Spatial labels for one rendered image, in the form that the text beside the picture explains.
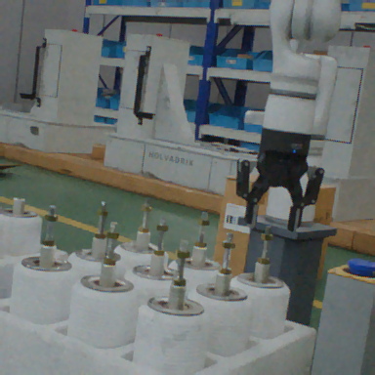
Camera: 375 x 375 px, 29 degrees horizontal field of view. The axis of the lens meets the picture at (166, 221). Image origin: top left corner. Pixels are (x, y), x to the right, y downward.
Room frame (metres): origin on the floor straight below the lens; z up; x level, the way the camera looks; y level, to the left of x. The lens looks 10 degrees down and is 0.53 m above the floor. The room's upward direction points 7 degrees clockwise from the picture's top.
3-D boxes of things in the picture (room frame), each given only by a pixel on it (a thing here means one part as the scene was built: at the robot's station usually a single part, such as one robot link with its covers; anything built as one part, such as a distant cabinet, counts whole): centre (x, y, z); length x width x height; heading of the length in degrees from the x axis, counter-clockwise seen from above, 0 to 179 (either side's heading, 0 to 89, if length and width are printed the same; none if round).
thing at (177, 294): (0.93, -0.03, 0.26); 0.02 x 0.02 x 0.03
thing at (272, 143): (1.13, -0.16, 0.45); 0.08 x 0.08 x 0.09
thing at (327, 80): (1.45, -0.24, 0.54); 0.09 x 0.09 x 0.17; 87
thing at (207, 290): (1.03, -0.09, 0.25); 0.08 x 0.08 x 0.01
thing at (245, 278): (1.13, -0.16, 0.25); 0.08 x 0.08 x 0.01
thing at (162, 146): (3.70, -0.34, 0.45); 1.45 x 0.57 x 0.74; 48
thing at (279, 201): (1.45, -0.24, 0.39); 0.09 x 0.09 x 0.17; 48
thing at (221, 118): (7.05, -0.57, 0.36); 0.50 x 0.38 x 0.21; 138
